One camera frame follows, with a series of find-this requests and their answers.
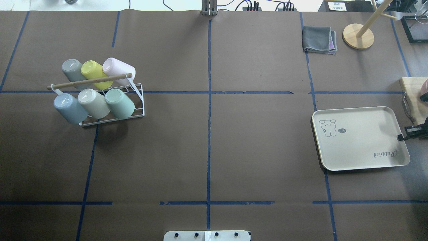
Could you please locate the grey cup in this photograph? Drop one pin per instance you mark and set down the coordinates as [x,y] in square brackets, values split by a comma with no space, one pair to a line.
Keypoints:
[72,70]

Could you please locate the cream cup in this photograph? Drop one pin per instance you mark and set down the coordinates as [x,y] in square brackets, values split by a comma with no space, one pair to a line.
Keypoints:
[94,103]

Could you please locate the black glass tray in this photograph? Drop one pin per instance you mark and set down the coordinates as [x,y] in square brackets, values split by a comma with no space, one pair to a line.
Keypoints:
[415,31]

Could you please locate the pink ice bowl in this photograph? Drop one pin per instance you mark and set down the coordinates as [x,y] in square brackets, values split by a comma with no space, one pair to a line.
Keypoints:
[423,95]

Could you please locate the white wire cup rack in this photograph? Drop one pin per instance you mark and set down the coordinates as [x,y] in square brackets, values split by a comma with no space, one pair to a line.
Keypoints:
[133,91]

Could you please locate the folded grey cloth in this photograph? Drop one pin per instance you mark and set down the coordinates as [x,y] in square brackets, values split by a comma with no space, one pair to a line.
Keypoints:
[319,39]

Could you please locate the yellow cup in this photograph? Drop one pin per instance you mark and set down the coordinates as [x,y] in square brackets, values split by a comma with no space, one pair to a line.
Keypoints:
[91,69]

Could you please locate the aluminium frame post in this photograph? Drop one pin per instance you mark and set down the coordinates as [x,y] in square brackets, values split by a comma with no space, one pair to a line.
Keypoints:
[209,8]

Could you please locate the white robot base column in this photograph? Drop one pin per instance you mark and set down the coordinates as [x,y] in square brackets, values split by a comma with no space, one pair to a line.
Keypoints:
[208,235]

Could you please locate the metal cutting board handle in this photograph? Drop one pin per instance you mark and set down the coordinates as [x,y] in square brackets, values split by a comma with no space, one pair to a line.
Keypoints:
[406,108]

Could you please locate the pink cup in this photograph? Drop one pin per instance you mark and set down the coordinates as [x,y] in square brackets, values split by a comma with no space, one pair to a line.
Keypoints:
[113,66]

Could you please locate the light blue cup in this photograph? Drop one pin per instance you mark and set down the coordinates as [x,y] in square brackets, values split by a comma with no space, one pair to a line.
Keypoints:
[69,107]

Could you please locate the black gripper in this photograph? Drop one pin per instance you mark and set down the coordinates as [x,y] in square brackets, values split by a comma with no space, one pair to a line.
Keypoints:
[415,132]

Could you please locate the black power strip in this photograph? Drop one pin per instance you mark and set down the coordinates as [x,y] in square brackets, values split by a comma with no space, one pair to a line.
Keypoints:
[252,6]

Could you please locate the wooden rack rod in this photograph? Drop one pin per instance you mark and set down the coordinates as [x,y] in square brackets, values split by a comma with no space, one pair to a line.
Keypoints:
[89,81]

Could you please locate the cream rabbit tray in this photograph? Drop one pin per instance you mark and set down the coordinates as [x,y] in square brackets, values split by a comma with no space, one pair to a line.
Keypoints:
[358,138]

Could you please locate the wooden mug tree stand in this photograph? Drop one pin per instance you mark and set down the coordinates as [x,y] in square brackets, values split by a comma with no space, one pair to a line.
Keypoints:
[359,36]

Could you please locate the wooden cutting board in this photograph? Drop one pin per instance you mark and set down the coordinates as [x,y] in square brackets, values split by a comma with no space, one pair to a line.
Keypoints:
[412,87]

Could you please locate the green cup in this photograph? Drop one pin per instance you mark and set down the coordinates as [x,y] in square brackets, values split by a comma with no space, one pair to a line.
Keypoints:
[119,104]

